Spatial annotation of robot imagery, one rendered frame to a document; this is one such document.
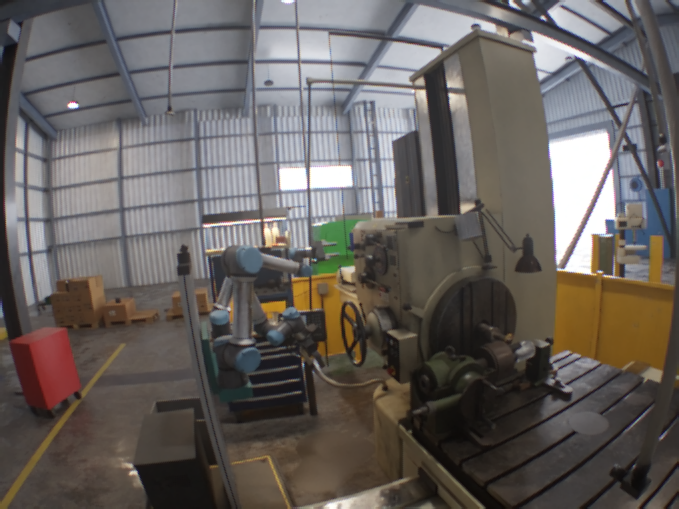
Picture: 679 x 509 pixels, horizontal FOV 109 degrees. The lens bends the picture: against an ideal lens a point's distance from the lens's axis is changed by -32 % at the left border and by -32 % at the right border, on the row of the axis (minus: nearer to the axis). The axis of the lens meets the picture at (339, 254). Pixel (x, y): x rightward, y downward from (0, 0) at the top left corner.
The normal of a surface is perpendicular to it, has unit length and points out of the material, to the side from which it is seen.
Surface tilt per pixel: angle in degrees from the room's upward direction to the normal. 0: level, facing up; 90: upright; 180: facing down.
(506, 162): 90
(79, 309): 90
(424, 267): 90
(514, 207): 90
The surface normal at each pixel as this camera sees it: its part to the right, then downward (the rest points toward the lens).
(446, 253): 0.30, 0.07
